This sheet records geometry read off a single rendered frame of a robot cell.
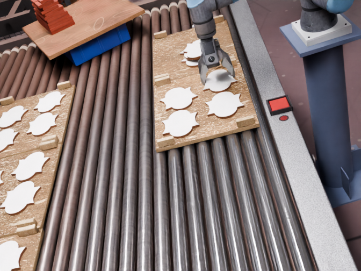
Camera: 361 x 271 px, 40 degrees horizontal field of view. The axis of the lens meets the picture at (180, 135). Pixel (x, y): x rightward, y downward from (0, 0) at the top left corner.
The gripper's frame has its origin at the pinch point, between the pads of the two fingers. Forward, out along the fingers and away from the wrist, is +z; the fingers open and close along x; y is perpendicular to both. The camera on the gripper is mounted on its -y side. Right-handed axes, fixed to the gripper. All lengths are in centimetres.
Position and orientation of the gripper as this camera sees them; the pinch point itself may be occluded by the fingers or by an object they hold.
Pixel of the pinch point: (218, 80)
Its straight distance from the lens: 188.0
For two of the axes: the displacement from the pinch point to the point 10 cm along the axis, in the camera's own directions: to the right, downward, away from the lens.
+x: -9.6, 2.4, 1.2
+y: -0.5, -5.9, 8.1
